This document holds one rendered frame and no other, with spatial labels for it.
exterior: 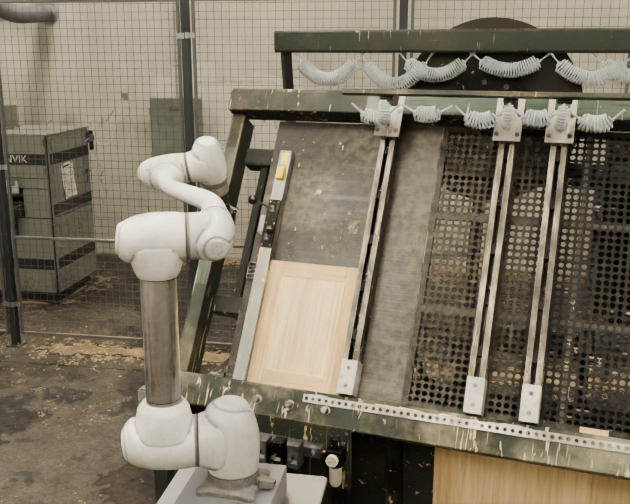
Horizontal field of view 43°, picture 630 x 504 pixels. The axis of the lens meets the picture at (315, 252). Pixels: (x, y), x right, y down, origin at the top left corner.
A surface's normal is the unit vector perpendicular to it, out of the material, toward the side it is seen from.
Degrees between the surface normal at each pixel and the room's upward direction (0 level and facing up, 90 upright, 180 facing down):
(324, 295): 59
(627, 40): 90
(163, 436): 87
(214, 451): 91
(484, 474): 90
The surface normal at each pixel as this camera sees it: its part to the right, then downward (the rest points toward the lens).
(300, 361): -0.30, -0.31
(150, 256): 0.03, 0.35
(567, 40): -0.35, 0.23
